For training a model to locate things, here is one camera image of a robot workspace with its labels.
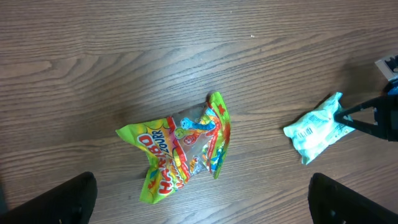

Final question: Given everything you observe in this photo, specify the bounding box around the teal wet wipes pack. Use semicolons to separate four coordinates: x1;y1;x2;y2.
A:
283;92;354;165

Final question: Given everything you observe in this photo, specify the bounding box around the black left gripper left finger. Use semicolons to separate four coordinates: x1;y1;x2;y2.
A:
1;172;98;224

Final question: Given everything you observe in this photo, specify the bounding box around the colourful gummy candy bag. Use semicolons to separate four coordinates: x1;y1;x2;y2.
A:
116;91;231;204

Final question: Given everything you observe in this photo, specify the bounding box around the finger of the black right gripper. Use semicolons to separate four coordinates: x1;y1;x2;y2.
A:
334;96;389;139

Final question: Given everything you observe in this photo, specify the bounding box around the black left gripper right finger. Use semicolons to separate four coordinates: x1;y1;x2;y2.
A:
308;173;397;224

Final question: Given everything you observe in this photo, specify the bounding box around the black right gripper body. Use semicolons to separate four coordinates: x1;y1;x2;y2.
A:
385;88;397;142

